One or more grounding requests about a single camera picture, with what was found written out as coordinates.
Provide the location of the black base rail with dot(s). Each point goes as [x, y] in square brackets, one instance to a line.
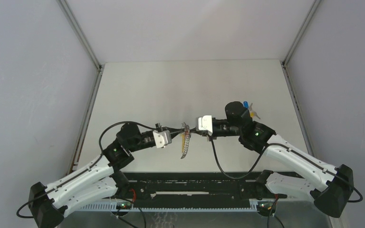
[206, 189]

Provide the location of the metal keyring with small rings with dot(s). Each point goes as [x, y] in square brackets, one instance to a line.
[185, 139]

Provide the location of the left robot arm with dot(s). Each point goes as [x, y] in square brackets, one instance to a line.
[101, 178]

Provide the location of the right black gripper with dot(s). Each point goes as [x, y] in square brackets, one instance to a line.
[195, 130]

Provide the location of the left aluminium frame post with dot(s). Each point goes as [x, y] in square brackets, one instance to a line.
[73, 78]

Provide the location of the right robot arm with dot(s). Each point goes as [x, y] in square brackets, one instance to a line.
[329, 187]

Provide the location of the right aluminium frame post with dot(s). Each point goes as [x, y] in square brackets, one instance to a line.
[308, 65]

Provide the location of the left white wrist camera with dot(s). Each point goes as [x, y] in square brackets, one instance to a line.
[162, 136]

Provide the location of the aluminium frame post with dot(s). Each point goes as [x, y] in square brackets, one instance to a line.
[73, 78]
[308, 65]

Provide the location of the blue key tag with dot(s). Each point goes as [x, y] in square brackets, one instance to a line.
[246, 104]

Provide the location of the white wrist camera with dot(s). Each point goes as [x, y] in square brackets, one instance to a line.
[162, 136]
[204, 124]

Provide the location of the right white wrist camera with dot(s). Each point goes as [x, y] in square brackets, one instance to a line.
[204, 124]

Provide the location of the white cable duct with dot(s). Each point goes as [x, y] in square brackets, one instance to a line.
[121, 206]

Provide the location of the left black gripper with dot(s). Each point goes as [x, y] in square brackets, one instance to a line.
[173, 131]

